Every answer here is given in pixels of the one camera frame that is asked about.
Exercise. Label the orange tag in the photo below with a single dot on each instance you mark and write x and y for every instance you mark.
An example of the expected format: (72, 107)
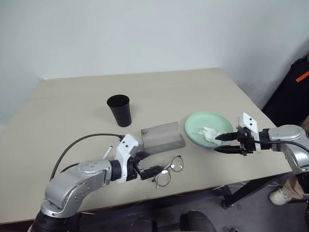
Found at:
(302, 76)

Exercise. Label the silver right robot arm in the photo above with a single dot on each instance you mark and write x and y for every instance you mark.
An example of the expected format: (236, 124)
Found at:
(287, 137)

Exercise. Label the white marker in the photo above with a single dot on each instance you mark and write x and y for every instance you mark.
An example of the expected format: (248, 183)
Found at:
(107, 152)

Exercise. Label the black table frame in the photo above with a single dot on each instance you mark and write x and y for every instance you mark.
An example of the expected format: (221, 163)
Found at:
(251, 191)

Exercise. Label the white sneaker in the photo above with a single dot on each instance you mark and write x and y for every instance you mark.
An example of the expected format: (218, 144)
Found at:
(280, 197)

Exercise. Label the beige trouser leg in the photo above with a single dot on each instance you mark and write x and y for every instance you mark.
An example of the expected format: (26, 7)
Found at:
(295, 187)

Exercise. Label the translucent grey glasses case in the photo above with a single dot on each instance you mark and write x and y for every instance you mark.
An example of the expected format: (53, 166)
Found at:
(161, 137)

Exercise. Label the black bag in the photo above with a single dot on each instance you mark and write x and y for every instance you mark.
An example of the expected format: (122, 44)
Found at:
(287, 96)

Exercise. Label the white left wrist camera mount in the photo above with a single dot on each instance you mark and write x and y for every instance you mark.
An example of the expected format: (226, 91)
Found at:
(125, 145)

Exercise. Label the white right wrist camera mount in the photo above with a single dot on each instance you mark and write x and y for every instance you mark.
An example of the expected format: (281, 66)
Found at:
(248, 122)

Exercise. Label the black plastic cup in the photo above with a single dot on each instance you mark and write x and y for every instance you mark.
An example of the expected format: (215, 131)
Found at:
(120, 111)

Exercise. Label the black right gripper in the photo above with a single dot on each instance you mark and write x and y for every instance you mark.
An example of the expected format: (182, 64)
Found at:
(246, 141)

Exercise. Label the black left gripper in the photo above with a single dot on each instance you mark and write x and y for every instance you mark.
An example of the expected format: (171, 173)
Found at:
(132, 171)

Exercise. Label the light green plate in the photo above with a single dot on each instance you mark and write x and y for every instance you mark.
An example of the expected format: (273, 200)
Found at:
(207, 123)

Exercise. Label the thin-framed round eyeglasses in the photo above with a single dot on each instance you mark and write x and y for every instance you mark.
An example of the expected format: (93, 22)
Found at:
(169, 171)

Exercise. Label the crumpled white tissue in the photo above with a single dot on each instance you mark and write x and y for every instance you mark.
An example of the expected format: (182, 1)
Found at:
(208, 134)

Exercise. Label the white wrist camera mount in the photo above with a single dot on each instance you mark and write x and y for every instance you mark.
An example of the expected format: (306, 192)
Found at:
(125, 145)
(248, 122)

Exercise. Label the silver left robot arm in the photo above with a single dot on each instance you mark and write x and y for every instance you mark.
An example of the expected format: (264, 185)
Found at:
(72, 183)

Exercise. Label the dark rounded shape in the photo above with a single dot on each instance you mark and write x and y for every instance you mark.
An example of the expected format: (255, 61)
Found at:
(198, 222)

